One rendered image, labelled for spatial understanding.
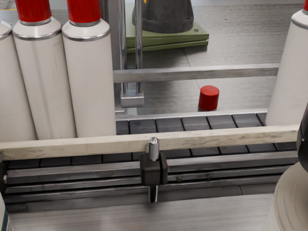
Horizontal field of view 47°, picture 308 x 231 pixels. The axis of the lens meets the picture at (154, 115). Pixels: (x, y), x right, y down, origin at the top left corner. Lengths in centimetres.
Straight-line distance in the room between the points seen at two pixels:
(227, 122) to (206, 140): 9
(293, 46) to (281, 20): 61
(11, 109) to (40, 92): 4
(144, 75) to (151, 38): 35
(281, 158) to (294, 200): 31
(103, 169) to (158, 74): 14
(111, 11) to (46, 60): 16
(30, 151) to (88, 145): 7
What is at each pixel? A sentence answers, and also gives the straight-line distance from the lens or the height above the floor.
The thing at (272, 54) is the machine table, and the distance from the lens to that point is 85.
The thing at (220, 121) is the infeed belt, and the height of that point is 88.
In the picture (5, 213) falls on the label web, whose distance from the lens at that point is 29.
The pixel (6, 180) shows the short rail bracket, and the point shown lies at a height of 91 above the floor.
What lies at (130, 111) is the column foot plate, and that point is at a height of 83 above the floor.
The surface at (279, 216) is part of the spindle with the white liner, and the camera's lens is 17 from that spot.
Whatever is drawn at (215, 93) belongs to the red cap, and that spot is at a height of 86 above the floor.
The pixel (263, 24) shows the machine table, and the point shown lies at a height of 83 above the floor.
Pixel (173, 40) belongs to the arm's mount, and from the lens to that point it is 82.
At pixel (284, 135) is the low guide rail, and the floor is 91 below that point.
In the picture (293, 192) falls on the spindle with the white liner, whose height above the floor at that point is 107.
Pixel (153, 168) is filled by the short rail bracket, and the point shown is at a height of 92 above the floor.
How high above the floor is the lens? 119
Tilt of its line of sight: 37 degrees down
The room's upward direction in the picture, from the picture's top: 1 degrees clockwise
